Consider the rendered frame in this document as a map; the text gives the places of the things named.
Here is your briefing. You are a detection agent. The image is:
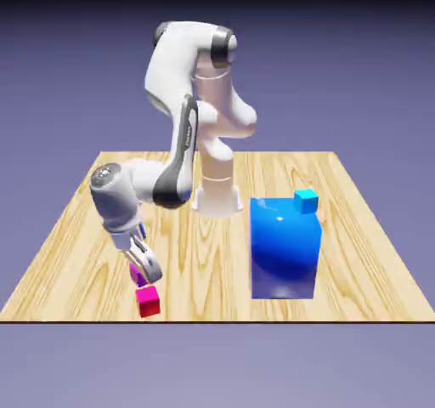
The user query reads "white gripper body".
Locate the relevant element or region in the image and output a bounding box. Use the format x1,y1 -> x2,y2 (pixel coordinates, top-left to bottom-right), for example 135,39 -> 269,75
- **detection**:
123,236 -> 164,284

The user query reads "small purple cube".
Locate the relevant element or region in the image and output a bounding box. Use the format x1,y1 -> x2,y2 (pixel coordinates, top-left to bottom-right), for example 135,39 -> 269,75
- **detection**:
128,262 -> 150,289

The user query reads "small red cube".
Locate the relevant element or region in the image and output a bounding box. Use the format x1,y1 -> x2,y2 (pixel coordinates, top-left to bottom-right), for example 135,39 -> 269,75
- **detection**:
134,285 -> 161,319

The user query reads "small cyan cube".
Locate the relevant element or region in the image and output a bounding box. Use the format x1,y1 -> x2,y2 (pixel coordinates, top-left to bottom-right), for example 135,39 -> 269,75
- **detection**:
293,188 -> 320,216

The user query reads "large blue box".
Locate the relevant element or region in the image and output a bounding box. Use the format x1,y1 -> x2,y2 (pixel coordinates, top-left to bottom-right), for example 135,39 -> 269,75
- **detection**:
250,196 -> 323,301

